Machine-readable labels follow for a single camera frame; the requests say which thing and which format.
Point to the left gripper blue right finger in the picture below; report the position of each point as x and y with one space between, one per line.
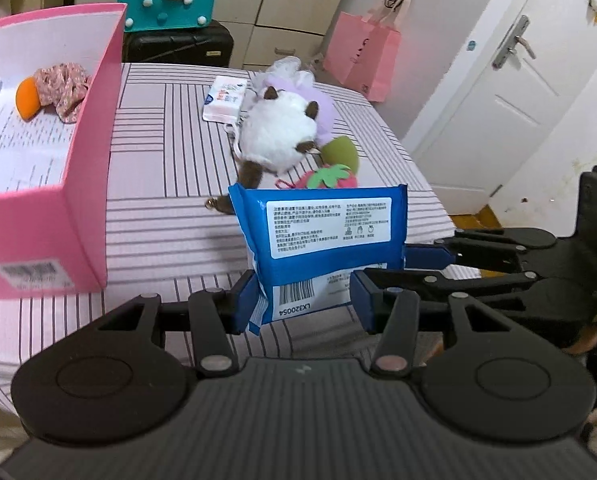
392 313

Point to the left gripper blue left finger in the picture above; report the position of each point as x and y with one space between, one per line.
214 315

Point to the blue wet wipes pack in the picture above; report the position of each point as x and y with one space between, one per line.
305 244

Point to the purple plush toy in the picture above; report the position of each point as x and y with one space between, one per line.
326 115

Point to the red strawberry plush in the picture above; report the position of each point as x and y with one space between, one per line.
335 176

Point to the white panda plush toy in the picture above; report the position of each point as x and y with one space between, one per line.
276 134

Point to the small white tissue pack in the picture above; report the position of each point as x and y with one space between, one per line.
224 100

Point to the pink cardboard box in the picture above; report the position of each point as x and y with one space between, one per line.
54 176

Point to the white mesh bath sponge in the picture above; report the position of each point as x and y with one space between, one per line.
290 69

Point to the pink paper bag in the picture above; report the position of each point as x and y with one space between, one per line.
362 51

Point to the black suitcase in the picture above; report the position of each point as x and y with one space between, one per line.
208 46

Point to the white door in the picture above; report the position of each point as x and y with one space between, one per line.
497 119

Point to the pink floral scrunchie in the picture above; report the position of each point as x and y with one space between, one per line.
63 86

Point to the orange makeup sponge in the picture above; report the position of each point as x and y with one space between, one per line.
27 100

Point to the silver door handle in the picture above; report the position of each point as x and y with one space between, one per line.
513 40

